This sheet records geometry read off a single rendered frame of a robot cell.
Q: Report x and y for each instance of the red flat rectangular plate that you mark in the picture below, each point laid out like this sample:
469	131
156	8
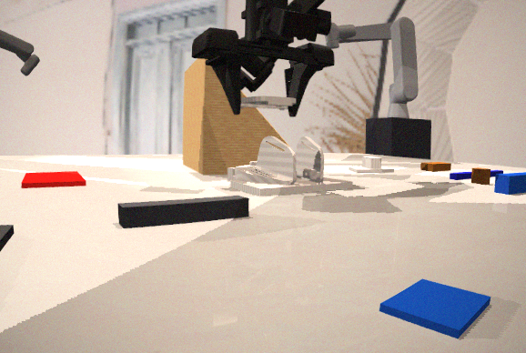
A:
55	179

